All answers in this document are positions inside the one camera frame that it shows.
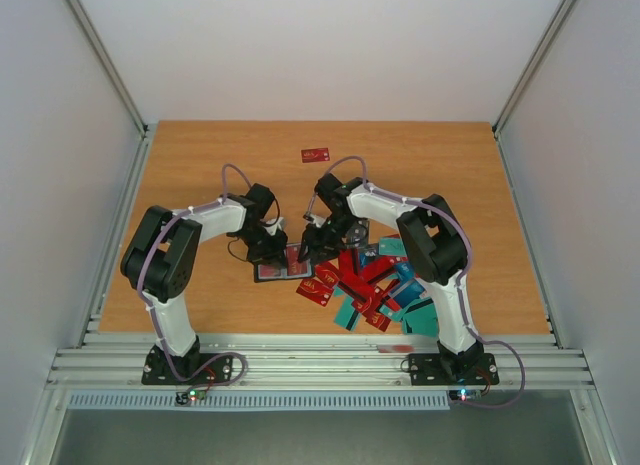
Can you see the red VIP card gold text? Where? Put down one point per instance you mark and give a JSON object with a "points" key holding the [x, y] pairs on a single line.
{"points": [[295, 268]]}

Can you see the left controller board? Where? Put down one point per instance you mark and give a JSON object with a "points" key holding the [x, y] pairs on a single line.
{"points": [[190, 397]]}

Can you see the right controller board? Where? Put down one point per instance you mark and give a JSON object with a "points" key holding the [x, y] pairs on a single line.
{"points": [[465, 395]]}

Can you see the red card black stripe upright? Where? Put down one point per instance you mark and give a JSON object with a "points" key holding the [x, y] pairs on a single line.
{"points": [[348, 262]]}

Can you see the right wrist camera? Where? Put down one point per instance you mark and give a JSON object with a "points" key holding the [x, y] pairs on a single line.
{"points": [[311, 217]]}

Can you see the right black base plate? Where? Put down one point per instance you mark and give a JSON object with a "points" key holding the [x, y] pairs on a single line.
{"points": [[429, 369]]}

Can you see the teal card stripe bottom centre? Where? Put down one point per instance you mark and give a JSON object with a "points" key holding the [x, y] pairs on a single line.
{"points": [[347, 316]]}

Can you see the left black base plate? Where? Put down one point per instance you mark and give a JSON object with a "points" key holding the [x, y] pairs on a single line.
{"points": [[157, 371]]}

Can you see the teal VIP chip card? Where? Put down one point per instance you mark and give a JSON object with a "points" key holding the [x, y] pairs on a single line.
{"points": [[391, 246]]}

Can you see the grey slotted cable duct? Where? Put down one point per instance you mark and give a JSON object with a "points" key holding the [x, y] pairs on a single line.
{"points": [[260, 401]]}

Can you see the right aluminium corner post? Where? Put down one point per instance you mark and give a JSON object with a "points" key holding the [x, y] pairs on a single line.
{"points": [[543, 46]]}

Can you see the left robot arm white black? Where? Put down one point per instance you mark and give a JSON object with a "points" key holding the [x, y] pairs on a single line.
{"points": [[158, 264]]}

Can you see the black VIP card near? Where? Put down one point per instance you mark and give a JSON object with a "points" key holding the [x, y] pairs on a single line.
{"points": [[358, 234]]}

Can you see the black VIP card tilted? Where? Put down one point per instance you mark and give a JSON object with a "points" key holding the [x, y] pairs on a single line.
{"points": [[369, 252]]}

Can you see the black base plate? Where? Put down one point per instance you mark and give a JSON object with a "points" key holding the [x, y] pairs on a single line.
{"points": [[157, 371], [429, 369]]}

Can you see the red card stripe centre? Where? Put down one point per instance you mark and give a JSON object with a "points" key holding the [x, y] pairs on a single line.
{"points": [[372, 274]]}

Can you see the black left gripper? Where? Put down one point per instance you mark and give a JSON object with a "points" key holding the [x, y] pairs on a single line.
{"points": [[276, 254]]}

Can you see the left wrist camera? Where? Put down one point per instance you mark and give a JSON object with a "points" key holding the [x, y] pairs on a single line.
{"points": [[277, 225]]}

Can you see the controller board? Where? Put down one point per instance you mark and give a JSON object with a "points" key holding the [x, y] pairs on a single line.
{"points": [[190, 397], [465, 395]]}

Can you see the teal card stripe bottom right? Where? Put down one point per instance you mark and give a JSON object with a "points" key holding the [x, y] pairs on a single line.
{"points": [[420, 318]]}

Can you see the left aluminium corner post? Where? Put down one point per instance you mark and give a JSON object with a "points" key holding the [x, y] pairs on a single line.
{"points": [[96, 44]]}

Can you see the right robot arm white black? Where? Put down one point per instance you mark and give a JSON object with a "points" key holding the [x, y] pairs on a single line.
{"points": [[436, 246]]}

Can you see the aluminium corner post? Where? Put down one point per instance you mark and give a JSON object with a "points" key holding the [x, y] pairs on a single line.
{"points": [[96, 44], [543, 46]]}

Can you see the red chip card bottom centre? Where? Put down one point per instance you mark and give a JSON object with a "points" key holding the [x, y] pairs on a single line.
{"points": [[367, 298]]}

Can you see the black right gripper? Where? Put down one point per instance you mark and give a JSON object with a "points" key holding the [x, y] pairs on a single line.
{"points": [[319, 239]]}

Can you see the teal card stripe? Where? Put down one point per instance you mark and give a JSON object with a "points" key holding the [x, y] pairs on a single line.
{"points": [[347, 316], [420, 318]]}

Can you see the lone red card far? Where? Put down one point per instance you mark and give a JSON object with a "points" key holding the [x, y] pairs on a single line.
{"points": [[315, 155]]}

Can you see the blue card centre right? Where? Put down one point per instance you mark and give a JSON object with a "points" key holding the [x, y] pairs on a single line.
{"points": [[404, 271]]}

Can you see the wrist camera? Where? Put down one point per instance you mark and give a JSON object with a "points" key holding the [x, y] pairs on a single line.
{"points": [[277, 225], [311, 217]]}

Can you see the aluminium rail frame front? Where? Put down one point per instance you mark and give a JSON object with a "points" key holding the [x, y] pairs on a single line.
{"points": [[324, 361]]}

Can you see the black leather card holder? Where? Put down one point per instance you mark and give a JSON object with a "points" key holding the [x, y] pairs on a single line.
{"points": [[285, 277]]}

